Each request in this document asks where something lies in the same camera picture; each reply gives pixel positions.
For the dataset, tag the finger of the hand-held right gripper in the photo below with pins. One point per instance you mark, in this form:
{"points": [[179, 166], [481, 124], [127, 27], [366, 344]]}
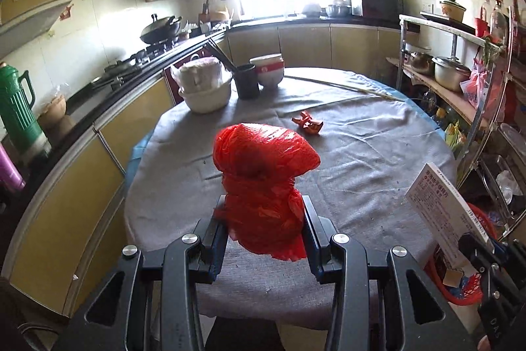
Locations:
{"points": [[478, 252]]}

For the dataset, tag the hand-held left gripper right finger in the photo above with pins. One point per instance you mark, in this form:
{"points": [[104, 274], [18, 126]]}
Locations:
{"points": [[349, 285]]}

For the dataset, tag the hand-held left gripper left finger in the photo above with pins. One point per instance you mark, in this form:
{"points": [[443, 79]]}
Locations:
{"points": [[185, 285]]}

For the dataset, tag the large blue carton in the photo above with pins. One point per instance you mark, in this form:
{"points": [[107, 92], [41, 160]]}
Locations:
{"points": [[462, 280]]}

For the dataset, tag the red plastic basket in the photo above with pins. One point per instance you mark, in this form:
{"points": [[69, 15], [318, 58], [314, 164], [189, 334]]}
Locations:
{"points": [[464, 297]]}

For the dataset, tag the white red printed box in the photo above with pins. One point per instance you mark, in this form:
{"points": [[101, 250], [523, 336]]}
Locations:
{"points": [[444, 211]]}

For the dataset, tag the red plastic bag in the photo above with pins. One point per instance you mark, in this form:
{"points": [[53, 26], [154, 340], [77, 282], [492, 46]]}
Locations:
{"points": [[263, 178]]}

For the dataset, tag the red wrapper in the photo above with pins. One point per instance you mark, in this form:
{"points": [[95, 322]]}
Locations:
{"points": [[308, 124]]}

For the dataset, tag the chrome dish rack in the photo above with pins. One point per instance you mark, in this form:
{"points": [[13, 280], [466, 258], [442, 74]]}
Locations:
{"points": [[501, 137]]}

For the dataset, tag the yellow plastic bag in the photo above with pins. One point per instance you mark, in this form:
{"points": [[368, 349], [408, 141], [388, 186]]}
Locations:
{"points": [[454, 136]]}

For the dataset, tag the round table with grey cloth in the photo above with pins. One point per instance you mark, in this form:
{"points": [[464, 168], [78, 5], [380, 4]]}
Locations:
{"points": [[361, 153]]}

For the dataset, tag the cooking oil bottle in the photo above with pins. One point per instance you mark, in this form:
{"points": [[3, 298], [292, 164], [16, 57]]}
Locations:
{"points": [[439, 115]]}

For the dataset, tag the blue table cover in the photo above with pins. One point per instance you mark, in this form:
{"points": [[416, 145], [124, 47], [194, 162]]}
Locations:
{"points": [[137, 147]]}

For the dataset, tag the white metal shelf rack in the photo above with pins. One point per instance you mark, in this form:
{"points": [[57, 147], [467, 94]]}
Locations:
{"points": [[452, 104]]}

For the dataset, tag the pink plastic bag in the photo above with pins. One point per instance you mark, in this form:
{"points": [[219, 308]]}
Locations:
{"points": [[474, 85]]}

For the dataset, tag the large steel pot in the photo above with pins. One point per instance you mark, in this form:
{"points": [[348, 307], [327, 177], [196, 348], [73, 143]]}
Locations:
{"points": [[450, 74]]}

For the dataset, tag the large white bowl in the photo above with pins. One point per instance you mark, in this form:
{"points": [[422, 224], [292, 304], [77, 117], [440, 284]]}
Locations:
{"points": [[207, 98]]}

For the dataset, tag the small steel pot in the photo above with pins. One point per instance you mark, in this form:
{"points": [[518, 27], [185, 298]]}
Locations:
{"points": [[421, 63]]}

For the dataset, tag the long thin stick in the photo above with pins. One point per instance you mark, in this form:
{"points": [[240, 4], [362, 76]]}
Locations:
{"points": [[345, 87]]}

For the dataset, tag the pink bottle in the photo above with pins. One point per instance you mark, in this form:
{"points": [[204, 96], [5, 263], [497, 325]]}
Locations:
{"points": [[10, 170]]}

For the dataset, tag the black chopstick holder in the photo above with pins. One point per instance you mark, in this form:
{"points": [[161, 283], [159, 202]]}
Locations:
{"points": [[246, 83]]}

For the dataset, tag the plastic-wrapped bowls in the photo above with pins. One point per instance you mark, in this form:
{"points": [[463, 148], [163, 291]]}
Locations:
{"points": [[197, 73]]}

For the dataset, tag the brown clay pot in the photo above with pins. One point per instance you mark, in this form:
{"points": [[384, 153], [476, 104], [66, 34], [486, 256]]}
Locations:
{"points": [[53, 110]]}

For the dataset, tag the red container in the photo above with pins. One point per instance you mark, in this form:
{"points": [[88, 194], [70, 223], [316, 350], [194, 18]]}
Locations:
{"points": [[481, 27]]}

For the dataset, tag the gas stove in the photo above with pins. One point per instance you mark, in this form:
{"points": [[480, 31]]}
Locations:
{"points": [[135, 63]]}

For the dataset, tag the stack of red-rimmed bowls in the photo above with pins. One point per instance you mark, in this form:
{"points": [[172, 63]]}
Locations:
{"points": [[267, 71]]}

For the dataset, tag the black induction cooker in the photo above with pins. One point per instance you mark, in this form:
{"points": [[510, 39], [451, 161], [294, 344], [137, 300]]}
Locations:
{"points": [[448, 21]]}

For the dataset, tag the green thermos jug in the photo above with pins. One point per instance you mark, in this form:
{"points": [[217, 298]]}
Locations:
{"points": [[20, 108]]}

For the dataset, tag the yellow enamel pot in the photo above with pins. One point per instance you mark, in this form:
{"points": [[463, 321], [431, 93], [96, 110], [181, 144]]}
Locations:
{"points": [[453, 10]]}

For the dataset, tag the black wok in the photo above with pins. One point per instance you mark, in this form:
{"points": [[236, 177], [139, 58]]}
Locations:
{"points": [[160, 29]]}

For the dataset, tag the dark microwave oven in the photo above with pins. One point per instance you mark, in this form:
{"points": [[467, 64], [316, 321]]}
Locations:
{"points": [[376, 6]]}

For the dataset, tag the knife block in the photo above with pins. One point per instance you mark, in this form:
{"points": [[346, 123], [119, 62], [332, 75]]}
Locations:
{"points": [[204, 14]]}

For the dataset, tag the steel pots by window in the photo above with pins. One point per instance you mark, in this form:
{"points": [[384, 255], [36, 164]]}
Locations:
{"points": [[339, 9]]}

